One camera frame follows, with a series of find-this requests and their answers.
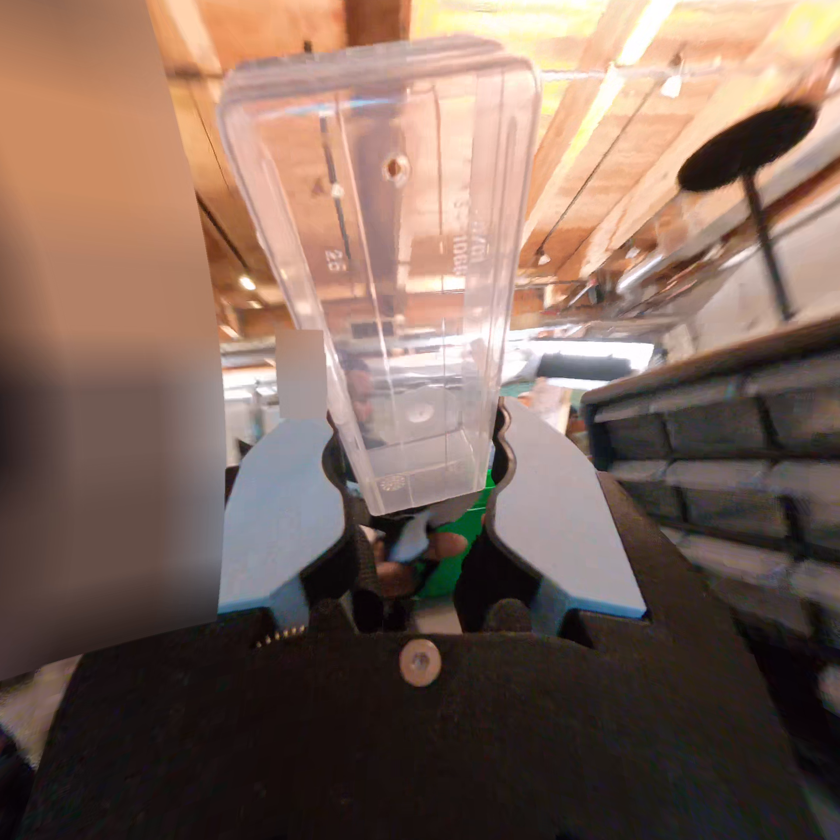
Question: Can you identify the set of translucent small drawers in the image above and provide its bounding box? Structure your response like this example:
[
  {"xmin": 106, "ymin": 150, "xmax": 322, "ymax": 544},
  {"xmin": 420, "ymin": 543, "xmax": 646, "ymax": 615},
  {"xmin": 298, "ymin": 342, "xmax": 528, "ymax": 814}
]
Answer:
[{"xmin": 594, "ymin": 357, "xmax": 840, "ymax": 657}]

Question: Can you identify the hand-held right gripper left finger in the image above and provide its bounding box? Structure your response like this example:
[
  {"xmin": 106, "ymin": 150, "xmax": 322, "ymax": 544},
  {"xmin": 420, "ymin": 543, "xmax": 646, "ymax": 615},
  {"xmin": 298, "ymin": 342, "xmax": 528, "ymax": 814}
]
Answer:
[{"xmin": 218, "ymin": 419, "xmax": 349, "ymax": 631}]

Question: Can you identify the green plastic bin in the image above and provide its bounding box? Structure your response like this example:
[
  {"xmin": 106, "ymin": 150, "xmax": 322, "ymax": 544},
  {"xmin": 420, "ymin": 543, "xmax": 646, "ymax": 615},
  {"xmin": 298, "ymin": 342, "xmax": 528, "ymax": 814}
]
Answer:
[{"xmin": 415, "ymin": 472, "xmax": 494, "ymax": 599}]

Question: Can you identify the clear plastic drawer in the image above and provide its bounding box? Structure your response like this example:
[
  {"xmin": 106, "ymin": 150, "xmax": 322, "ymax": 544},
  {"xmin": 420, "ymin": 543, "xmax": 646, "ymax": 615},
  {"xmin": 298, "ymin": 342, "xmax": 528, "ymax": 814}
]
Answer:
[{"xmin": 217, "ymin": 36, "xmax": 543, "ymax": 517}]

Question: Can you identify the black drawer cabinet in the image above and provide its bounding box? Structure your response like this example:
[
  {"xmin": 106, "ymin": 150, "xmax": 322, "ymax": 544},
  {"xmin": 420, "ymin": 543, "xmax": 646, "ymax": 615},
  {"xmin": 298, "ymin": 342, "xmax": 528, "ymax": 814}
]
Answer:
[{"xmin": 581, "ymin": 316, "xmax": 840, "ymax": 723}]

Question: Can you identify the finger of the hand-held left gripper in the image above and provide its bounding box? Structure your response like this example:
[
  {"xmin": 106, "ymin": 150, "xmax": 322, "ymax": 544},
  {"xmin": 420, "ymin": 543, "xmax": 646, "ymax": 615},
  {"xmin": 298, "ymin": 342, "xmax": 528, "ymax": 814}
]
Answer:
[{"xmin": 391, "ymin": 509, "xmax": 437, "ymax": 563}]

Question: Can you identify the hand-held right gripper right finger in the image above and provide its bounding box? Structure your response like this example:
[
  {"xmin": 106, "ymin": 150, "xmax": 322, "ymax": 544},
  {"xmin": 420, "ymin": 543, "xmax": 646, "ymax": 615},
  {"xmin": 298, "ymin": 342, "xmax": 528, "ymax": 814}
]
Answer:
[{"xmin": 484, "ymin": 398, "xmax": 649, "ymax": 636}]

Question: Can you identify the black round-base stand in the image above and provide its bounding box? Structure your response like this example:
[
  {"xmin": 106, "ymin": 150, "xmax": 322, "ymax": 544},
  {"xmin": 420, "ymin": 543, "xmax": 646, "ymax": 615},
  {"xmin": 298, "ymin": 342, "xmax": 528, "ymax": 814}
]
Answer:
[{"xmin": 678, "ymin": 104, "xmax": 818, "ymax": 321}]

